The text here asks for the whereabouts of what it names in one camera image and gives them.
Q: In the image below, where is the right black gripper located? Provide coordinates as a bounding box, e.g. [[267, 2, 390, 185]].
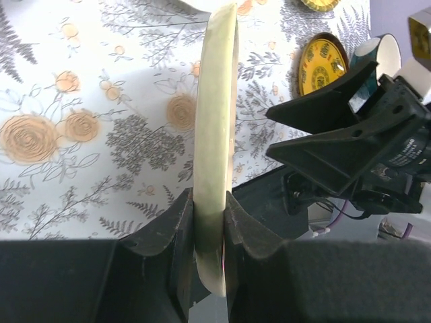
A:
[[265, 60, 430, 215]]

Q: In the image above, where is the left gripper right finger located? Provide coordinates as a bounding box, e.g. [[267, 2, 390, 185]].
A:
[[224, 192, 286, 322]]

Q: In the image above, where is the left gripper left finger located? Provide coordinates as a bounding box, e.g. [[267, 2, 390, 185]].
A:
[[120, 188, 193, 322]]

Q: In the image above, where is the pale green cream plate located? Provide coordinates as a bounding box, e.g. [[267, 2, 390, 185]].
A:
[[193, 1, 239, 297]]

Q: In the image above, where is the yellow brown ornate plate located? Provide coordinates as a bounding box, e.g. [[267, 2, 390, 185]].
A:
[[298, 32, 349, 96]]

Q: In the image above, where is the white bowl teal rim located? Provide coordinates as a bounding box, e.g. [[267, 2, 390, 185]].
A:
[[350, 34, 401, 100]]

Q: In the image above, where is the round woven bamboo mat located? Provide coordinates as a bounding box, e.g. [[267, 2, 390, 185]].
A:
[[292, 0, 340, 13]]

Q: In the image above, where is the floral pattern table mat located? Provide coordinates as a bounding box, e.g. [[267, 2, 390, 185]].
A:
[[1, 1, 370, 240]]

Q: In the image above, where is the black aluminium base frame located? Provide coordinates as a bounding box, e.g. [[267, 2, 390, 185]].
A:
[[232, 166, 332, 239]]

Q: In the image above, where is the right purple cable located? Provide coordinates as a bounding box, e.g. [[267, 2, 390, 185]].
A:
[[311, 198, 414, 240]]

